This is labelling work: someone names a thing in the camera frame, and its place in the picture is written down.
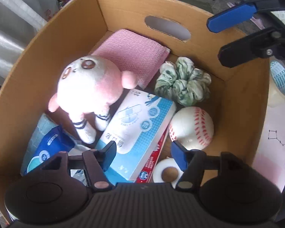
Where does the white red baseball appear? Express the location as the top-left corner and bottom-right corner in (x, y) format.
(169, 107), (214, 150)

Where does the grey curtain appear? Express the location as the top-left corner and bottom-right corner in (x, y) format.
(0, 0), (47, 78)

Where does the pink white plush toy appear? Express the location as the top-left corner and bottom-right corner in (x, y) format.
(48, 55), (138, 144)

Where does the brown cardboard box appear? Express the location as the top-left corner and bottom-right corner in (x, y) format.
(0, 0), (269, 221)

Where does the clear tape roll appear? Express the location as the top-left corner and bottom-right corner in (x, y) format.
(268, 57), (285, 108)

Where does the white blue wet wipes pack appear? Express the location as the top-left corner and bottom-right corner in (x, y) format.
(24, 126), (89, 175)

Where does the pink mesh sponge cloth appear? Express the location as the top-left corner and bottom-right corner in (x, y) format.
(89, 29), (170, 89)

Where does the white brown round toy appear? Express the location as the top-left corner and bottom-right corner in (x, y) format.
(152, 158), (183, 187)

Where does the blue white mask box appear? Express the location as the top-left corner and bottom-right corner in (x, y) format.
(96, 89), (176, 184)

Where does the red toothpaste box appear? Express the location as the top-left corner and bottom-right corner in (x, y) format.
(135, 129), (168, 183)

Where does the green white scrunchie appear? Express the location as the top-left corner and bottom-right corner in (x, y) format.
(154, 57), (211, 107)

